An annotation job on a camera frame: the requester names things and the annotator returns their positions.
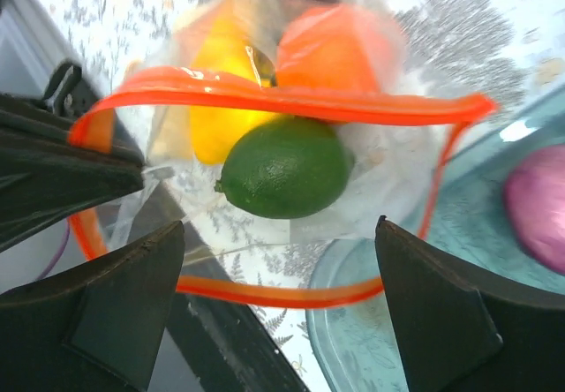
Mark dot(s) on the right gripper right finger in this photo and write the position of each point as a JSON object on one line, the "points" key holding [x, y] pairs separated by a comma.
{"points": [[459, 327]]}

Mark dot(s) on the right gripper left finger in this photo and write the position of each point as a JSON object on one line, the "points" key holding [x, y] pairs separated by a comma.
{"points": [[95, 327]]}

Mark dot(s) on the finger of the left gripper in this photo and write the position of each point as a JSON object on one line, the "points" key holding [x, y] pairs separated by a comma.
{"points": [[44, 179]]}

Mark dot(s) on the purple onion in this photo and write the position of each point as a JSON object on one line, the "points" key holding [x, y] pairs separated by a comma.
{"points": [[534, 203]]}

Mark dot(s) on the yellow bell pepper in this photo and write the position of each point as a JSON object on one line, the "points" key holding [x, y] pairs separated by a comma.
{"points": [[217, 125]]}

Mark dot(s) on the clear zip top bag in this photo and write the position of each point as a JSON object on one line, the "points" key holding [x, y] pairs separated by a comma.
{"points": [[293, 115]]}

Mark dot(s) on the orange fruit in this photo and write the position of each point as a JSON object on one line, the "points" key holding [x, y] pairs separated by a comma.
{"points": [[341, 52]]}

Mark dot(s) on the floral table mat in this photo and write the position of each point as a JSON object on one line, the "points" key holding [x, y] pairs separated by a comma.
{"points": [[513, 48]]}

